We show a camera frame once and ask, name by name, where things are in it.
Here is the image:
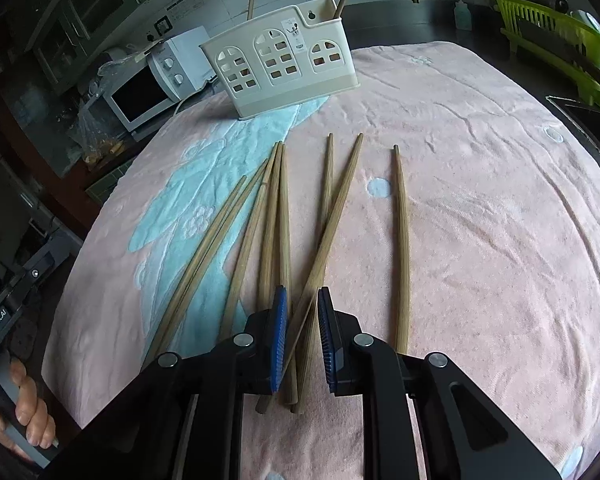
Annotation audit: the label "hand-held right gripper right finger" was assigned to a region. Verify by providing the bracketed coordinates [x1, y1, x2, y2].
[317, 287, 566, 480]

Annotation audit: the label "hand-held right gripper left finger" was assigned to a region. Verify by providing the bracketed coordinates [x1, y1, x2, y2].
[50, 286, 287, 480]

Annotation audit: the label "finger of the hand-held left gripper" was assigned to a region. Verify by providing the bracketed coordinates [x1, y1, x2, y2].
[10, 232, 83, 292]

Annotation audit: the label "pile of wooden chopsticks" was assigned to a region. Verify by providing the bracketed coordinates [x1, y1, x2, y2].
[140, 132, 412, 416]

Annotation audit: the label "cream plastic utensil holder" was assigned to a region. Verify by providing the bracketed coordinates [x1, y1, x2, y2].
[200, 4, 357, 121]

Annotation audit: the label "person's left hand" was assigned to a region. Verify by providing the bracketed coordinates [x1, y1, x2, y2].
[0, 362, 57, 453]

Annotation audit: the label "green lower cabinet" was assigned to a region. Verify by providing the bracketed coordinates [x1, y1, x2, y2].
[82, 157, 146, 206]

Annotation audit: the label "clear plastic bag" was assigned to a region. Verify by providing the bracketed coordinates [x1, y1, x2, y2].
[67, 55, 131, 166]

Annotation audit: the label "pink and blue towel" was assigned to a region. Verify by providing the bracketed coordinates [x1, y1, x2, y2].
[40, 40, 600, 480]

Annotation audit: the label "white microwave oven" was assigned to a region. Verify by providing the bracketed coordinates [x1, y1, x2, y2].
[102, 27, 218, 142]

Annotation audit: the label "blue soap dispenser bottle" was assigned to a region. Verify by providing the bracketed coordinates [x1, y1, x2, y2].
[452, 0, 475, 32]

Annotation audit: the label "green plastic dish rack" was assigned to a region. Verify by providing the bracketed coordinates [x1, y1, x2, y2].
[491, 0, 600, 123]

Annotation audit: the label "microwave power cable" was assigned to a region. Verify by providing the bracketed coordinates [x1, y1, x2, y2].
[170, 77, 220, 118]

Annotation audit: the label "green glass-door wall cabinet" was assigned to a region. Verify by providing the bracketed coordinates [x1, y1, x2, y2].
[25, 0, 201, 86]

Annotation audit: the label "paper wall notices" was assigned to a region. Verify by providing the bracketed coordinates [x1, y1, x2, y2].
[167, 0, 203, 17]

